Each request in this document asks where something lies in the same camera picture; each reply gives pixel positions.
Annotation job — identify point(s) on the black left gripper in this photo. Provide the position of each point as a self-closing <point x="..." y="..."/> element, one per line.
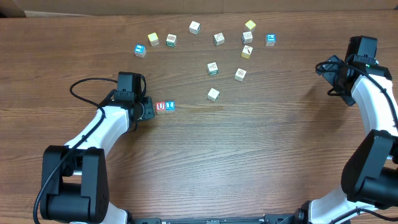
<point x="148" y="107"/>

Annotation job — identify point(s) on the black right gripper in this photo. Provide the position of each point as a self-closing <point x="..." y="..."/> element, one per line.
<point x="347" y="96"/>

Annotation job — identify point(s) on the red letter U block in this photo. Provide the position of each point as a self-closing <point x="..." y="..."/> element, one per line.
<point x="160" y="107"/>

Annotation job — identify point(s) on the blue letter wooden block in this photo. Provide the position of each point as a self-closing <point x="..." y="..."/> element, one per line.
<point x="170" y="106"/>

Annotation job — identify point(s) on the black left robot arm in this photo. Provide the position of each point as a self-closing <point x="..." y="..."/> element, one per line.
<point x="74" y="185"/>

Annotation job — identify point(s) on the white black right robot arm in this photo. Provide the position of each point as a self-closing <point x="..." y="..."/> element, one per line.
<point x="367" y="185"/>

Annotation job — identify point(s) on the blue block far left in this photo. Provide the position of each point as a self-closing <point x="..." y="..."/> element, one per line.
<point x="140" y="51"/>

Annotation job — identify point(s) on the yellow block left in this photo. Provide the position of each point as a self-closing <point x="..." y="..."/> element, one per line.
<point x="153" y="39"/>

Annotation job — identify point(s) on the red picture green block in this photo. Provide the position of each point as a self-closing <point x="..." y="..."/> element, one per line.
<point x="171" y="40"/>

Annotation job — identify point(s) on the plain wooden block number 9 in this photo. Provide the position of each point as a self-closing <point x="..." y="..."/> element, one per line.
<point x="213" y="95"/>

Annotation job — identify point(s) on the grapes picture green G block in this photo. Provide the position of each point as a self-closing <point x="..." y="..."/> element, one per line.
<point x="212" y="68"/>

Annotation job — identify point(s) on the white block top centre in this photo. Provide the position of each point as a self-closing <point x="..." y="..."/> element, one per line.
<point x="194" y="27"/>

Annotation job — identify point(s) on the blue letter P block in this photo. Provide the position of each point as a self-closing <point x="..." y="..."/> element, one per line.
<point x="270" y="40"/>

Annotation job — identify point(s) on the white picture block centre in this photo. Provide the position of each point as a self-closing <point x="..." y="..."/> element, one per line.
<point x="219" y="39"/>

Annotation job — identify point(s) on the white picture block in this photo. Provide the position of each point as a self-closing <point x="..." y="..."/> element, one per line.
<point x="219" y="39"/>
<point x="247" y="37"/>

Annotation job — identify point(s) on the shell picture wooden block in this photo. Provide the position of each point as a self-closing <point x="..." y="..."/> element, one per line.
<point x="240" y="74"/>

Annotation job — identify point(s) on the yellow sided tool picture block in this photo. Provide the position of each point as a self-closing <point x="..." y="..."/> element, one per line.
<point x="246" y="52"/>

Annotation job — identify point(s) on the yellow block top right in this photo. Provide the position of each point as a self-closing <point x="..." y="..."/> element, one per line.
<point x="250" y="26"/>

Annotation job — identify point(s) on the white picture block right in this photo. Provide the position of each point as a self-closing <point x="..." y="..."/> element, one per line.
<point x="247" y="37"/>

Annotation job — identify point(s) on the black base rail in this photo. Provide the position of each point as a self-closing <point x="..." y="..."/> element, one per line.
<point x="266" y="219"/>

